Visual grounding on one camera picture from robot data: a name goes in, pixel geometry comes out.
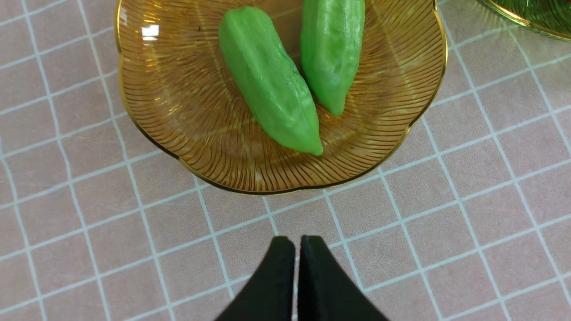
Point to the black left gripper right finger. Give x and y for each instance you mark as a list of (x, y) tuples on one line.
[(325, 292)]

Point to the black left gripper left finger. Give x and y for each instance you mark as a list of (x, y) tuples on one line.
[(268, 294)]

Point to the green toy gourd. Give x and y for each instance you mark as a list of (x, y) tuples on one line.
[(331, 43), (274, 90)]

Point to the pink checkered tablecloth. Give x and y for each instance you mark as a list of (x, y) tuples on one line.
[(469, 219)]

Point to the amber glass plate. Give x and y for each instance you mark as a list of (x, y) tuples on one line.
[(178, 91)]

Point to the green glass plate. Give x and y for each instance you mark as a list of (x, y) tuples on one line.
[(550, 17)]

